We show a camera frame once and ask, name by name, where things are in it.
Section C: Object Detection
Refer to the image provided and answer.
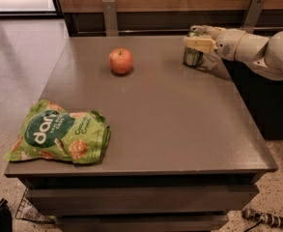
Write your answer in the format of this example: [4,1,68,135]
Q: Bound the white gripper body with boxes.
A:
[215,29,245,61]

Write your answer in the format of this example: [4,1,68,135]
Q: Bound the green soda can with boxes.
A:
[183,46,203,68]

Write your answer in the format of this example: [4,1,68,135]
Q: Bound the black white power strip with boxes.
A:
[241,208,283,229]

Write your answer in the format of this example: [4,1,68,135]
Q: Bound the red apple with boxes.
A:
[109,48,133,74]

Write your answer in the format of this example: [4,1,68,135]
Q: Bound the metal bracket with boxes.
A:
[102,0,119,37]
[241,0,266,33]

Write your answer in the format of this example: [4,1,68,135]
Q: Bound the green rice chip bag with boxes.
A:
[4,100,110,164]

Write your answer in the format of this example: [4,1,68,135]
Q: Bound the right metal bracket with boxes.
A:
[241,0,266,33]

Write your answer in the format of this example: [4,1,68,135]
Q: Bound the upper grey drawer front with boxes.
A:
[26,185,258,217]

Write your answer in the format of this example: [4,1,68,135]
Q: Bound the lower grey drawer front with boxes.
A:
[56,215,228,232]

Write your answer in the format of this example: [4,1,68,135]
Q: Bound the left metal bracket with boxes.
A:
[102,0,119,37]

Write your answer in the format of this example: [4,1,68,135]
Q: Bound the wire basket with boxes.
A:
[14,189,56,224]

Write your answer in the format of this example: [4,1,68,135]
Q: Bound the black bag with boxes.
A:
[0,198,13,232]

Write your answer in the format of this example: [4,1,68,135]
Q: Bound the metal rail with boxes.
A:
[77,26,283,37]

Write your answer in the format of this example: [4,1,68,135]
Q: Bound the grey drawer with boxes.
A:
[26,185,258,217]
[56,215,228,232]

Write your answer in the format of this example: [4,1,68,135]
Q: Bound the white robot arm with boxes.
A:
[184,25,283,80]

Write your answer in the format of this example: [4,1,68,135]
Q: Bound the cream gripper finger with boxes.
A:
[189,25,225,40]
[183,37,217,53]

